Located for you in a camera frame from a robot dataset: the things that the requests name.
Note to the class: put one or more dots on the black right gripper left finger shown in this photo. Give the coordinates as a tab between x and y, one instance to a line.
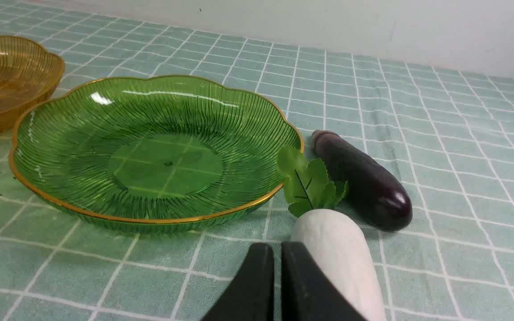
250	294

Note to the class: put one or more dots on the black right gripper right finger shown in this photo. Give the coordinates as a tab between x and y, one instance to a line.
307	294

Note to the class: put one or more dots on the white radish with green leaves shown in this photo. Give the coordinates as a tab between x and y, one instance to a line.
334	240

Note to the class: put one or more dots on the dark purple eggplant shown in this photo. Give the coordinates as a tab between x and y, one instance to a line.
374	193

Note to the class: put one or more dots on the green ribbed plastic plate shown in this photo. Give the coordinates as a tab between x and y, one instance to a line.
153	155

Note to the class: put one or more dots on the amber ribbed plastic plate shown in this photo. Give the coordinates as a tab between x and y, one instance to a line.
29	74

